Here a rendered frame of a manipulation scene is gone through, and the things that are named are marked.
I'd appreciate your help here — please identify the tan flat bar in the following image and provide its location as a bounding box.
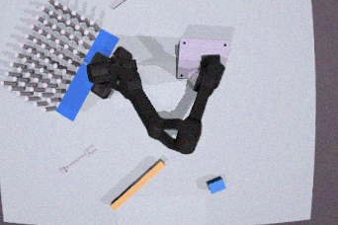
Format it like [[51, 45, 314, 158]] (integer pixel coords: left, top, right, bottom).
[[111, 160, 165, 211]]

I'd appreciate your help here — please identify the grey metal wrench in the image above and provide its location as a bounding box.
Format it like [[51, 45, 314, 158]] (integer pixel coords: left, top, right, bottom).
[[60, 145, 97, 174]]

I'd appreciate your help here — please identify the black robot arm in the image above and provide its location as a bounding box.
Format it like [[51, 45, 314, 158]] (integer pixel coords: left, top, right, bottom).
[[86, 52, 225, 155]]

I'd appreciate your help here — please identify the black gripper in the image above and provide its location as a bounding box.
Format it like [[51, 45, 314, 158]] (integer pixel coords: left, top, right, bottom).
[[91, 46, 132, 100]]

